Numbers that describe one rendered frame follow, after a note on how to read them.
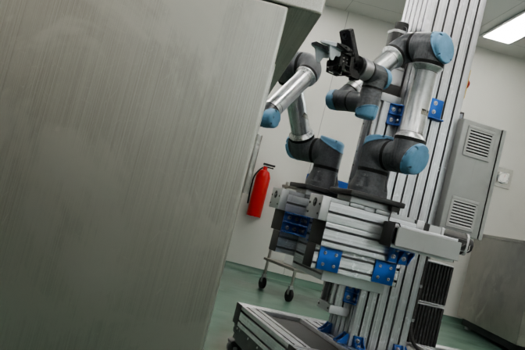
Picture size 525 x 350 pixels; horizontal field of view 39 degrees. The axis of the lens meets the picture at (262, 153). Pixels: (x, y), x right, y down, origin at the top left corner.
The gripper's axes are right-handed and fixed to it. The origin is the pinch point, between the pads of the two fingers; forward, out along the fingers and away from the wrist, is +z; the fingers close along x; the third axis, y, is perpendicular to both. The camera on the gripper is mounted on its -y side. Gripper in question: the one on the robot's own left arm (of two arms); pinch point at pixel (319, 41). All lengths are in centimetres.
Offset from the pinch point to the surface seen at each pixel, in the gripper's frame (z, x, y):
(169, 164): 125, -109, 69
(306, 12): 118, -115, 54
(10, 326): 132, -101, 84
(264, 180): -320, 365, -17
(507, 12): -382, 159, -179
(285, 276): -366, 363, 71
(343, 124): -382, 329, -88
